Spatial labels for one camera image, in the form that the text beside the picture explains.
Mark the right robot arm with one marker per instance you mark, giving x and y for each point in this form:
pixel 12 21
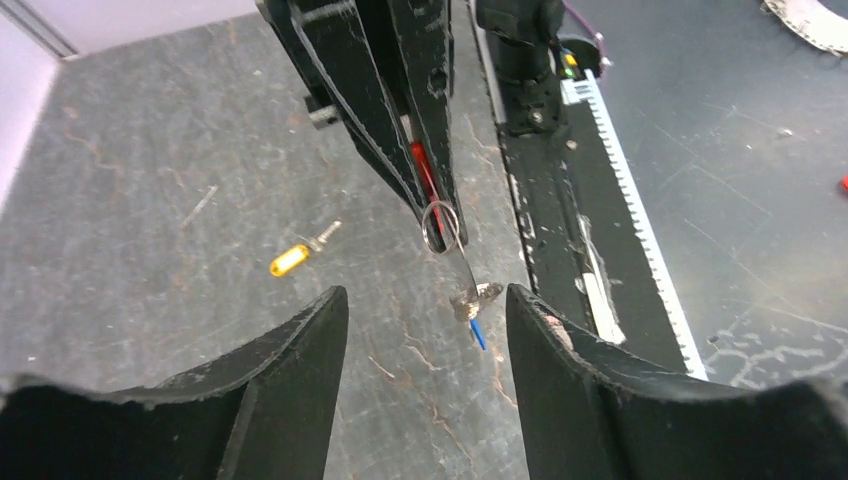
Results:
pixel 384 69

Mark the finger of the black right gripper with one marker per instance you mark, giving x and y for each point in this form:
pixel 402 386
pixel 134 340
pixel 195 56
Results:
pixel 425 44
pixel 327 43

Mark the silver key on yellow tag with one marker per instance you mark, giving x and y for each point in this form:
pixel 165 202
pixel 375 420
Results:
pixel 319 242

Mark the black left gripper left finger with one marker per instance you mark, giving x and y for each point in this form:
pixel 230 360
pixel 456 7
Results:
pixel 264 410

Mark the white toothed cable duct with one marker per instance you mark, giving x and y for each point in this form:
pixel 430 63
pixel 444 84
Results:
pixel 589 91

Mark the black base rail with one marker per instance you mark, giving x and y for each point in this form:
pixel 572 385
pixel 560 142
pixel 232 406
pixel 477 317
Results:
pixel 579 243

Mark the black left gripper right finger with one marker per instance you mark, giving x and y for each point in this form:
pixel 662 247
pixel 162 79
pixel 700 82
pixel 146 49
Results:
pixel 591 410

